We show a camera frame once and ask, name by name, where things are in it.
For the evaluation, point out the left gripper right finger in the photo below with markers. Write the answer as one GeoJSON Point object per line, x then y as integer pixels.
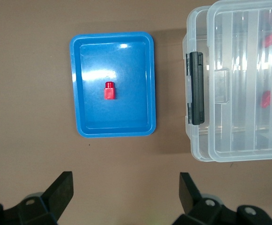
{"type": "Point", "coordinates": [190, 197]}

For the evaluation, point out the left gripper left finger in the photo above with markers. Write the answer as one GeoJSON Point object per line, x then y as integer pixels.
{"type": "Point", "coordinates": [56, 194]}

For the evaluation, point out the small red plastic block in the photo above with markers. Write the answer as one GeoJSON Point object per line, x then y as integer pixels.
{"type": "Point", "coordinates": [266, 99]}
{"type": "Point", "coordinates": [109, 93]}
{"type": "Point", "coordinates": [268, 39]}

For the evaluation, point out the clear plastic box lid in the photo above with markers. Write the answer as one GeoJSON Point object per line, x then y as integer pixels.
{"type": "Point", "coordinates": [244, 70]}

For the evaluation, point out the black box latch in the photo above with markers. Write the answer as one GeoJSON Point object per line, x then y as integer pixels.
{"type": "Point", "coordinates": [197, 93]}

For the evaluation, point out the clear plastic storage box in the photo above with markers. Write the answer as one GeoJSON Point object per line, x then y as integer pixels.
{"type": "Point", "coordinates": [198, 35]}

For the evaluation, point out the brown paper table cover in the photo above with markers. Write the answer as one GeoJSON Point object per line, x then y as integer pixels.
{"type": "Point", "coordinates": [32, 70]}

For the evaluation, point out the blue plastic tray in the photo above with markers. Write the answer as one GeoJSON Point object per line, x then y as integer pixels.
{"type": "Point", "coordinates": [126, 70]}

